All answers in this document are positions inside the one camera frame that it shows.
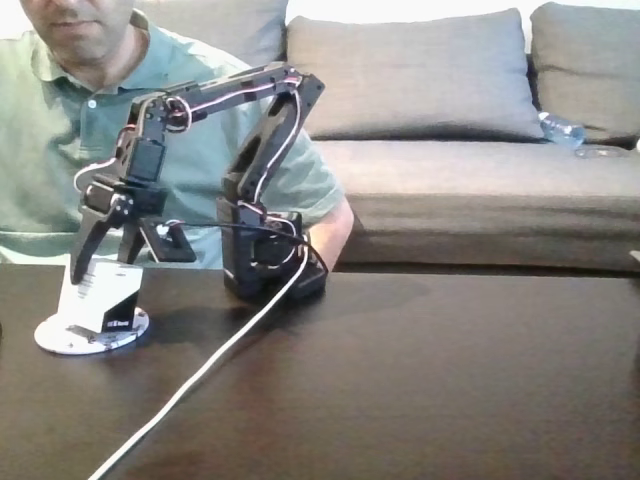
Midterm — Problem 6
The white and black servo box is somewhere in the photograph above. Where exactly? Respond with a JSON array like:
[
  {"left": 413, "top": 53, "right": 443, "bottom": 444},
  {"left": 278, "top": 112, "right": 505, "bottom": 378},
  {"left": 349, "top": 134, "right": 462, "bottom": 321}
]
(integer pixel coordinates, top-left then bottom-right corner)
[{"left": 57, "top": 260, "right": 145, "bottom": 335}]

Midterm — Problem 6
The round white patterned coaster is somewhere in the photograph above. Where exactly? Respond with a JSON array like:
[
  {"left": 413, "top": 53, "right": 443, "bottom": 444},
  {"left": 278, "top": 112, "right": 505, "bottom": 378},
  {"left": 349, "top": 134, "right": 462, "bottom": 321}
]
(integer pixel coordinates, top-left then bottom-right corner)
[{"left": 33, "top": 305, "right": 151, "bottom": 355}]

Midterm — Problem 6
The person in green shirt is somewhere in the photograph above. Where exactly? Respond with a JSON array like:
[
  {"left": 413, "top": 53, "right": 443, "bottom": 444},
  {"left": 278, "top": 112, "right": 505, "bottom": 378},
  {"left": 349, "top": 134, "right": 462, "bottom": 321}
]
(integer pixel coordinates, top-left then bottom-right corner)
[{"left": 0, "top": 0, "right": 351, "bottom": 271}]

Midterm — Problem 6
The grey sofa back cushion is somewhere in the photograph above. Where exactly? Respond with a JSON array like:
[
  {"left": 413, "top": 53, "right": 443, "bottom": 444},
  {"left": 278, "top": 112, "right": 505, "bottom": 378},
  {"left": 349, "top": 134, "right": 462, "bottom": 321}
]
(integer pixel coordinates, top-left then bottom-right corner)
[
  {"left": 529, "top": 1, "right": 640, "bottom": 146},
  {"left": 134, "top": 0, "right": 290, "bottom": 109},
  {"left": 282, "top": 7, "right": 546, "bottom": 142}
]

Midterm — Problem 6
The grey sofa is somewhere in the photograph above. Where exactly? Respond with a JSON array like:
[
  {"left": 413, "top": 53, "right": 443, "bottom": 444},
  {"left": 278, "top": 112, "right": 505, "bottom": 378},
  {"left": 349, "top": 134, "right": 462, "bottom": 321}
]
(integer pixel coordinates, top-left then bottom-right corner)
[{"left": 134, "top": 0, "right": 640, "bottom": 274}]

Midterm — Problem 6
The clear plastic water bottle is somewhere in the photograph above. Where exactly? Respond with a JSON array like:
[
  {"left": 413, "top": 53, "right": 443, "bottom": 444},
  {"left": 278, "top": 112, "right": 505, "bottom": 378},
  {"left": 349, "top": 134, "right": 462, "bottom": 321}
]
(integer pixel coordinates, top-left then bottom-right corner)
[{"left": 537, "top": 111, "right": 587, "bottom": 147}]

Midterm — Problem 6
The clear plastic wrapper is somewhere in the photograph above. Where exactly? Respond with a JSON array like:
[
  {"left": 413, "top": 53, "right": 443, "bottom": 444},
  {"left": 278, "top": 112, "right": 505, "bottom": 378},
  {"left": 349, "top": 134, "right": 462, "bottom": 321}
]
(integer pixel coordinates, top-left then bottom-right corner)
[{"left": 573, "top": 144, "right": 632, "bottom": 160}]

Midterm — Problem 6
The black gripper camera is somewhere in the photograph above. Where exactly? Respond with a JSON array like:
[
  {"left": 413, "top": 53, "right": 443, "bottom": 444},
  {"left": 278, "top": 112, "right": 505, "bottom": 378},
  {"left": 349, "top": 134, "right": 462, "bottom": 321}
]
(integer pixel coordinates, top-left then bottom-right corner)
[{"left": 142, "top": 219, "right": 197, "bottom": 264}]

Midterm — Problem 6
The white cable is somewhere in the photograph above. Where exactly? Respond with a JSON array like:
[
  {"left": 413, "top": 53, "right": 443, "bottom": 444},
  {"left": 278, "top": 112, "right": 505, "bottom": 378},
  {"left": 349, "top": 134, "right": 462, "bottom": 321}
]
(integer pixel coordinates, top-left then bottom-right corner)
[{"left": 89, "top": 244, "right": 311, "bottom": 480}]

